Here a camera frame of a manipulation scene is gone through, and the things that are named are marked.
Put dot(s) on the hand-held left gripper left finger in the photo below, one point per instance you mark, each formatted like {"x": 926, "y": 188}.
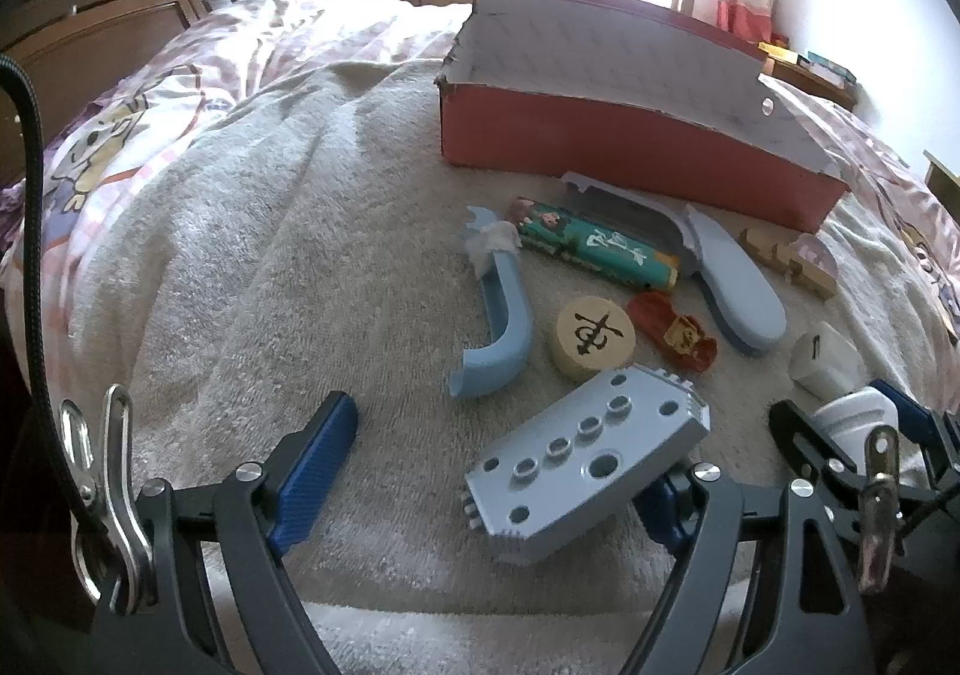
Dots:
{"x": 322, "y": 465}

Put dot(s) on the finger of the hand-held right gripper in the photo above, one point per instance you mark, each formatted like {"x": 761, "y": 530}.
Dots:
{"x": 806, "y": 442}
{"x": 907, "y": 405}

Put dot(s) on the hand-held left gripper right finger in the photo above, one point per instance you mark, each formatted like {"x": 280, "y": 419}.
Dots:
{"x": 664, "y": 514}

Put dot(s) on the grey perforated plastic block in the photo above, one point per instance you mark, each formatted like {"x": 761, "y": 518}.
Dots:
{"x": 645, "y": 442}

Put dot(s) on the small white container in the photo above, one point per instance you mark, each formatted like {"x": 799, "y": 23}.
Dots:
{"x": 825, "y": 360}

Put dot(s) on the light blue oval brush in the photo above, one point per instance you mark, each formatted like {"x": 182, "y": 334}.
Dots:
{"x": 739, "y": 292}

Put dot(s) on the round wooden chess piece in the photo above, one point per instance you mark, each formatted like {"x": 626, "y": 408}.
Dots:
{"x": 574, "y": 356}

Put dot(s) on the notched wooden block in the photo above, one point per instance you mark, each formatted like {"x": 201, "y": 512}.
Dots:
{"x": 780, "y": 259}

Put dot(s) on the light blue curved plastic piece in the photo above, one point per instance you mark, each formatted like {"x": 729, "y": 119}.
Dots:
{"x": 510, "y": 322}

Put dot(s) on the green printed tube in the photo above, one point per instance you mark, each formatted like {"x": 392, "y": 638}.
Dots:
{"x": 600, "y": 244}

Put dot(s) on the red cardboard box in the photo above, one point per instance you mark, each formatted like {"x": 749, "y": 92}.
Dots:
{"x": 600, "y": 135}

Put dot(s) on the pink plastic piece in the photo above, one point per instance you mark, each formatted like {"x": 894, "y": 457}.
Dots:
{"x": 814, "y": 251}

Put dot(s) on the beige towel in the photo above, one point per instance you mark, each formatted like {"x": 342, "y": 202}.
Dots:
{"x": 300, "y": 270}

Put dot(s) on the wooden furniture piece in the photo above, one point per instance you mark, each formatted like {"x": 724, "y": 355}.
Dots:
{"x": 945, "y": 176}

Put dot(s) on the grey curved plastic piece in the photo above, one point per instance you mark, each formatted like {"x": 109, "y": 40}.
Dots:
{"x": 630, "y": 206}

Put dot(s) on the stack of books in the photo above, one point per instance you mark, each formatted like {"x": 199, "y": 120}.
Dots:
{"x": 829, "y": 69}

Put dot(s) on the yellow book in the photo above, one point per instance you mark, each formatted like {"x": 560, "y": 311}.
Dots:
{"x": 780, "y": 52}

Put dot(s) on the pink printed quilt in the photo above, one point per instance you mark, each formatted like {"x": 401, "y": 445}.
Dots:
{"x": 150, "y": 112}

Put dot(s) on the dark wooden headboard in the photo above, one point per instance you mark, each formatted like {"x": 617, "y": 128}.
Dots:
{"x": 112, "y": 0}

